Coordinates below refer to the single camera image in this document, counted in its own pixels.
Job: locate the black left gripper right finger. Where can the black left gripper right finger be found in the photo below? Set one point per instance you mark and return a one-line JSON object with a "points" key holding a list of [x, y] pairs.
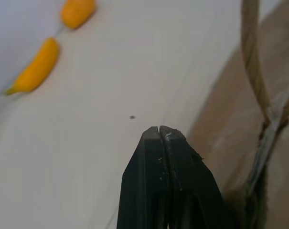
{"points": [[194, 188]]}

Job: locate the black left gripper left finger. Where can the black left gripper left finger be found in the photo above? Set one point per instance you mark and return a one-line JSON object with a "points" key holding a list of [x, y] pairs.
{"points": [[144, 181]]}

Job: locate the brown paper bag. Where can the brown paper bag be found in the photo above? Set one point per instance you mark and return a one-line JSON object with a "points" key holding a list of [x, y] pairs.
{"points": [[249, 114]]}

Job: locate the yellow toy banana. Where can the yellow toy banana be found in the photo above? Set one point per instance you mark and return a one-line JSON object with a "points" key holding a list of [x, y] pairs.
{"points": [[36, 68]]}

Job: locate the yellow toy mango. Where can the yellow toy mango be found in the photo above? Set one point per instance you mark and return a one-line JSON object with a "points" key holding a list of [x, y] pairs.
{"points": [[77, 12]]}

